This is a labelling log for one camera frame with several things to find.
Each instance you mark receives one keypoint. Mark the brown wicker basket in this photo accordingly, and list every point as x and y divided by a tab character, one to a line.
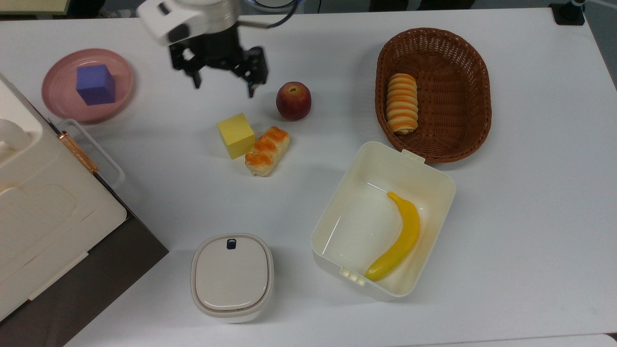
453	96

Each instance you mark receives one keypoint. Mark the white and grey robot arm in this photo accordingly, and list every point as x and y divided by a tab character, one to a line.
193	14

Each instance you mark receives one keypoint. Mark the white lidded canister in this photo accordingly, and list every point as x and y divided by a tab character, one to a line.
231	277

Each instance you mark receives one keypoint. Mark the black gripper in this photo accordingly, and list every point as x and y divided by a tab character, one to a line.
217	50

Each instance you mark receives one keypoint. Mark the white open plastic box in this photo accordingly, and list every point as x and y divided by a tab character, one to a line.
356	226

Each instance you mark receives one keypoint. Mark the cream toy cabinet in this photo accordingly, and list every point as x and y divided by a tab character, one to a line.
43	202

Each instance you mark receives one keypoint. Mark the striped bread roll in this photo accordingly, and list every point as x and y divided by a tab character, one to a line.
401	103

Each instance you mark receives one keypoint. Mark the red apple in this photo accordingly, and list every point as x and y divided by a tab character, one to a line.
293	101

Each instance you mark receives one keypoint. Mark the pink plate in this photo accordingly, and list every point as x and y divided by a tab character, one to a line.
58	91

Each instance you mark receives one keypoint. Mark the orange topped bread loaf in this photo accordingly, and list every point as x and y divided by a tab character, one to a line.
266	152

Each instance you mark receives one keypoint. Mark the purple cube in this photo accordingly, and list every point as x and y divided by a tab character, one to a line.
95	86

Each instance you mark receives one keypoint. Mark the yellow banana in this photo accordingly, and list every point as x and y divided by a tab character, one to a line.
405	231

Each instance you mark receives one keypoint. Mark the yellow cube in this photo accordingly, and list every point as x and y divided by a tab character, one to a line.
236	136

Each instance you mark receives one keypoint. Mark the black corner clamp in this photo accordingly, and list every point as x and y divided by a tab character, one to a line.
568	13

